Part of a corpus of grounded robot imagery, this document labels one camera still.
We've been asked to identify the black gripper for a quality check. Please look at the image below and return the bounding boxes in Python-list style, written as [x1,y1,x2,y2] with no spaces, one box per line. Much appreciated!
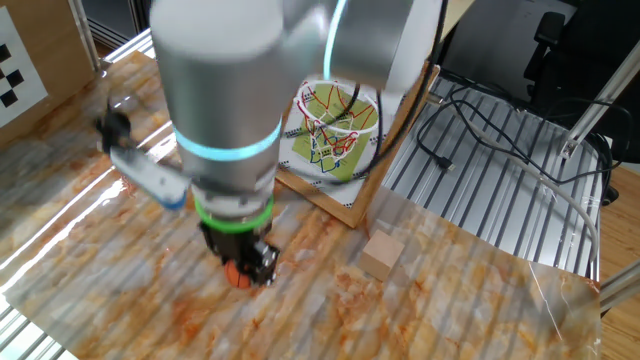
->
[199,222,282,288]

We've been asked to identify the small orange basketball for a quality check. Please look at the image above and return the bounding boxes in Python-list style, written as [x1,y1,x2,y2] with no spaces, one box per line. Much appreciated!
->
[223,259,253,290]

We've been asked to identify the orange marble pattern mat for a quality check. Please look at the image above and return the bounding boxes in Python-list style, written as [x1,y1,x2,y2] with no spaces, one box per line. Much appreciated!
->
[0,49,604,360]

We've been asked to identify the wooden framed backboard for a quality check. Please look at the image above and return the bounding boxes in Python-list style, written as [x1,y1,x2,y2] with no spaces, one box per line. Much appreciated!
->
[274,62,441,230]

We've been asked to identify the light wooden cube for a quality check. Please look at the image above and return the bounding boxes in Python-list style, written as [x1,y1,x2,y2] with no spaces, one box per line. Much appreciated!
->
[358,228,406,283]

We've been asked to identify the white hoop with net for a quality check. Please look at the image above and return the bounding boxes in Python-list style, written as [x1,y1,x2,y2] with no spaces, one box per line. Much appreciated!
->
[295,79,383,175]

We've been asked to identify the cardboard panel with checkerboard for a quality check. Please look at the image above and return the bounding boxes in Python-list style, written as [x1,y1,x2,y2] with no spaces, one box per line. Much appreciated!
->
[0,0,97,148]

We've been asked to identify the black office chair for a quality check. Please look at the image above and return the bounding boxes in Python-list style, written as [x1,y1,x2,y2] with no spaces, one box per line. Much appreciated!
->
[522,0,640,164]

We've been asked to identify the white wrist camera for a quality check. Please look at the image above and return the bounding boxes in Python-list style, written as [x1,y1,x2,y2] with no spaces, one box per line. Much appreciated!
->
[97,107,192,212]

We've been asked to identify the black USB cable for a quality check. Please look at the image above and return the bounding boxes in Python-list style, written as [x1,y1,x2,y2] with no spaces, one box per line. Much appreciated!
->
[415,97,501,173]

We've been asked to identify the aluminium profile post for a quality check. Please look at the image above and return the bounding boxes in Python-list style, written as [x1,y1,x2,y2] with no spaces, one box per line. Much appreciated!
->
[67,0,103,74]
[558,37,640,161]

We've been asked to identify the long black cable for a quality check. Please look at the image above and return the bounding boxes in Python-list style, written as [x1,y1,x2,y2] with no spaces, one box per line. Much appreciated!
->
[438,67,624,187]

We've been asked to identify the grey cable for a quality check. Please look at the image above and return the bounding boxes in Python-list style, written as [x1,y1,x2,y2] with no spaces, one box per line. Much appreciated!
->
[427,92,601,281]

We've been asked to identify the aluminium profile rail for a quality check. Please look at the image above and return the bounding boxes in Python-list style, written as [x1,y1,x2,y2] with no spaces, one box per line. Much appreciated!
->
[597,259,640,314]

